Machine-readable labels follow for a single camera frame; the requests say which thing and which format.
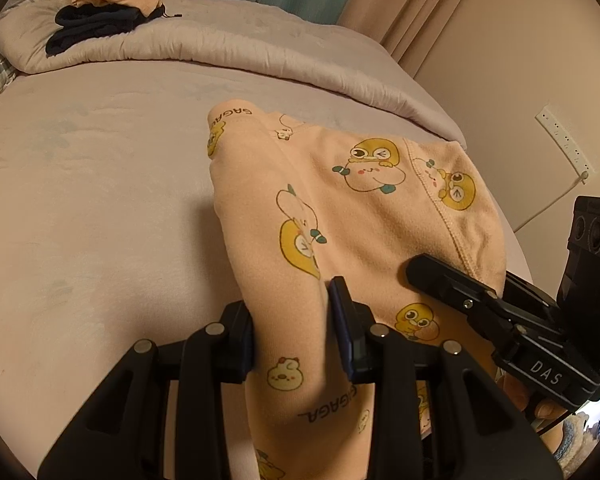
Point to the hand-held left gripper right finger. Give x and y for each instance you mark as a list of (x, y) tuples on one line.
[(342, 327)]

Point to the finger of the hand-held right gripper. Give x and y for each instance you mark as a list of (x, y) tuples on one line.
[(450, 285), (530, 302)]

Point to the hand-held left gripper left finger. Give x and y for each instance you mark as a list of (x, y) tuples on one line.
[(245, 347)]

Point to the peach cartoon-print pajama garment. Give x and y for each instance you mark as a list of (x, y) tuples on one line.
[(380, 210)]

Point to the person's right hand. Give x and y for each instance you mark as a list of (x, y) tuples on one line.
[(517, 392)]

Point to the light blue printed clothing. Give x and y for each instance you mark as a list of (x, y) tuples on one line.
[(580, 435)]

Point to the bed with pale sheet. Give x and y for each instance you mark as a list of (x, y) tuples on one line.
[(105, 185)]

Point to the pink curtain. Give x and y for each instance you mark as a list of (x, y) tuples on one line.
[(420, 5)]

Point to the grey quilted blanket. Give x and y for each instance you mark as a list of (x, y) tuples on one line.
[(230, 35)]

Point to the dark navy garment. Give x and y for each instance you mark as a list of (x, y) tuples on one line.
[(90, 22)]

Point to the white wall power strip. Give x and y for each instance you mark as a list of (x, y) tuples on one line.
[(562, 137)]

